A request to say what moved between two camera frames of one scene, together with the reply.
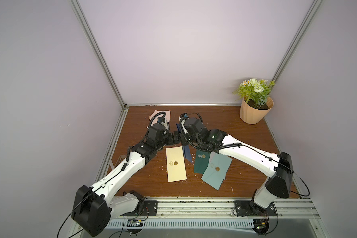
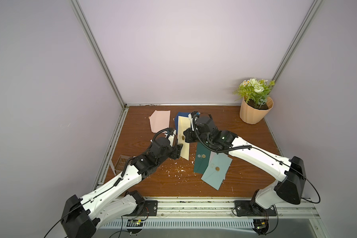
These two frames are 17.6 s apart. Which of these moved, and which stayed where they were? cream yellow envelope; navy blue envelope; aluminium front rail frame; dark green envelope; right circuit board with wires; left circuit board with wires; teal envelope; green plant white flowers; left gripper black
Moved: left gripper black; cream yellow envelope; navy blue envelope
Stayed: dark green envelope; green plant white flowers; aluminium front rail frame; teal envelope; left circuit board with wires; right circuit board with wires
